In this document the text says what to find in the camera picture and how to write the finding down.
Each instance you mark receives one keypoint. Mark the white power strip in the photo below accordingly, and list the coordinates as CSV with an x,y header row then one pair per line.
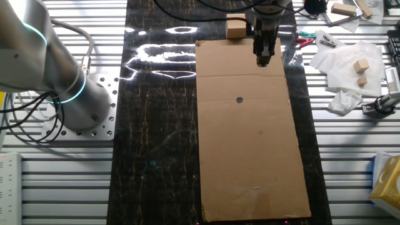
x,y
9,187

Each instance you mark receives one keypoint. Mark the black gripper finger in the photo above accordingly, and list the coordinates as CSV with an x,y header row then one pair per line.
x,y
259,50
268,48

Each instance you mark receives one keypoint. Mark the large white tissue sheet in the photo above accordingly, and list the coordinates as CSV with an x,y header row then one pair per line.
x,y
340,65

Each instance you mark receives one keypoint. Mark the large wooden cube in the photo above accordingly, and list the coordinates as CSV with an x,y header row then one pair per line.
x,y
236,29

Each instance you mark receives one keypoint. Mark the yellow tissue box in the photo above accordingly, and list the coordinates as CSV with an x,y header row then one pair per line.
x,y
389,184

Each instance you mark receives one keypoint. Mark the white paper piece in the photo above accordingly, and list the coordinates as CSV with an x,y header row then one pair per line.
x,y
351,25

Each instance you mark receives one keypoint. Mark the white pulled tissue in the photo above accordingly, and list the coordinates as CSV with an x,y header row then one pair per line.
x,y
379,165

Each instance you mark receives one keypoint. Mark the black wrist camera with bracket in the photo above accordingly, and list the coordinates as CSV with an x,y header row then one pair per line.
x,y
314,6

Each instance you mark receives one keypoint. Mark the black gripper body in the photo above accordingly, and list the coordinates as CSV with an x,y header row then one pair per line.
x,y
264,28

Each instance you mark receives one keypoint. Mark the silver depth camera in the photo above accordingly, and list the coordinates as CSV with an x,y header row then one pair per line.
x,y
393,79

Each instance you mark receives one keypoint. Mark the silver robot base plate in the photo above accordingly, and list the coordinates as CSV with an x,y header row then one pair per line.
x,y
106,125

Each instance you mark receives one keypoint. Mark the long wooden block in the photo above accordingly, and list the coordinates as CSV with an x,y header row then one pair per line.
x,y
365,8

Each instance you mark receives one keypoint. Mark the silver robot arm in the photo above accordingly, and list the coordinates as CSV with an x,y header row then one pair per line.
x,y
31,47

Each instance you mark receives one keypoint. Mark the metal tray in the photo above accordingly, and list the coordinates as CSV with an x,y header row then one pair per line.
x,y
328,17

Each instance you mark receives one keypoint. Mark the crumpled white tissue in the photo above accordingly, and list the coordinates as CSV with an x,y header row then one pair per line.
x,y
343,101

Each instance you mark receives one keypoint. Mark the black marble pattern mat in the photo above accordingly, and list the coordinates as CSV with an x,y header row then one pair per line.
x,y
156,125

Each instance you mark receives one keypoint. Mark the small wooden cube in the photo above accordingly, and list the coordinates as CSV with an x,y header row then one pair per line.
x,y
362,81

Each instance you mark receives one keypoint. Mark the rectangular wooden block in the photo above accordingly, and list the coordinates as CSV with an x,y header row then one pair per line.
x,y
343,9

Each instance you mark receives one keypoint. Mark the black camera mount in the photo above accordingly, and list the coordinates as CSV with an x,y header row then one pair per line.
x,y
375,109

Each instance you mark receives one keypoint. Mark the silver metal clip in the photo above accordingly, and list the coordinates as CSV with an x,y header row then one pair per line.
x,y
328,38
328,43

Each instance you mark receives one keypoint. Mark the black keyboard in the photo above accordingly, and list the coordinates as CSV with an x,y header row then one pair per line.
x,y
395,47

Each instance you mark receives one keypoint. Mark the brown cardboard sheet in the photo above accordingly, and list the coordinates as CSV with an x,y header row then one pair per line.
x,y
250,150

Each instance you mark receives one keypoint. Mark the white tissue wad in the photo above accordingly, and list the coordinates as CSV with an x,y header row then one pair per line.
x,y
376,14

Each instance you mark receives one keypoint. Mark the red clothespin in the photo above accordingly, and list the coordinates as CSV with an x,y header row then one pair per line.
x,y
304,41

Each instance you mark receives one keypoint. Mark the medium wooden cube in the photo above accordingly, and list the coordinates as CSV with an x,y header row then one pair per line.
x,y
361,66

